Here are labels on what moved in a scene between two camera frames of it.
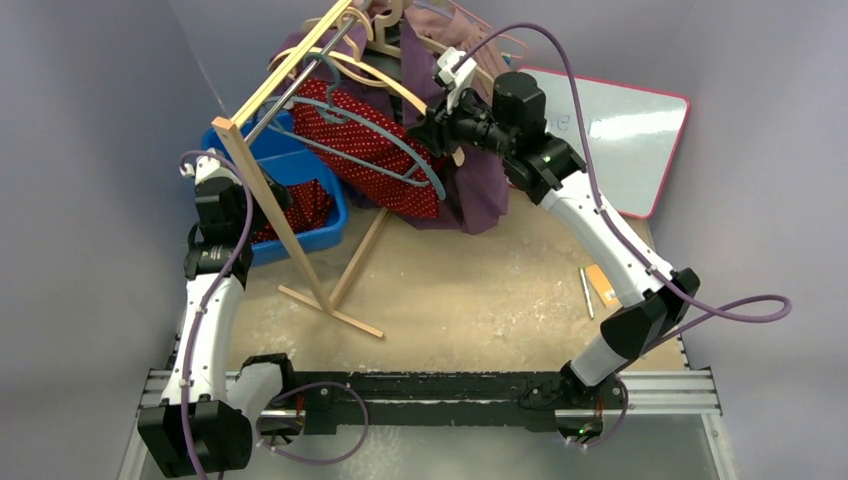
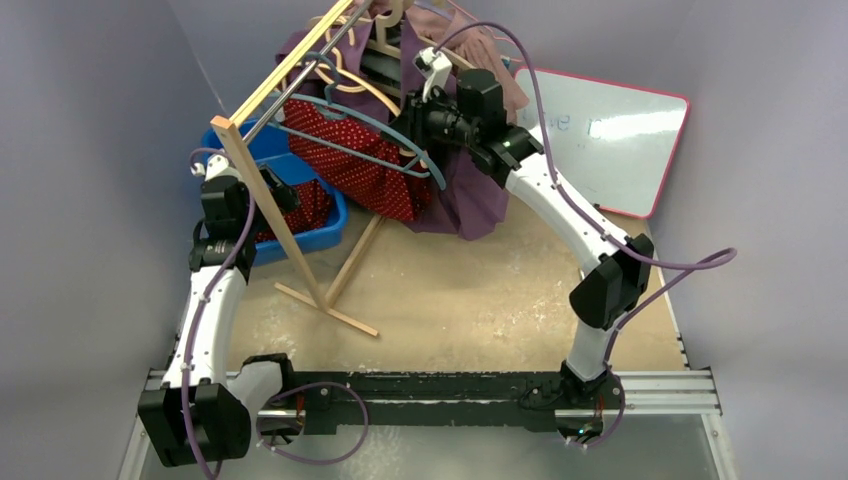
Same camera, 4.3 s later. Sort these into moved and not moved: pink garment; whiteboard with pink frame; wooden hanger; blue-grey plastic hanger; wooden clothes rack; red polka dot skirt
Moved: wooden hanger; blue-grey plastic hanger; red polka dot skirt
Not moved: pink garment; whiteboard with pink frame; wooden clothes rack
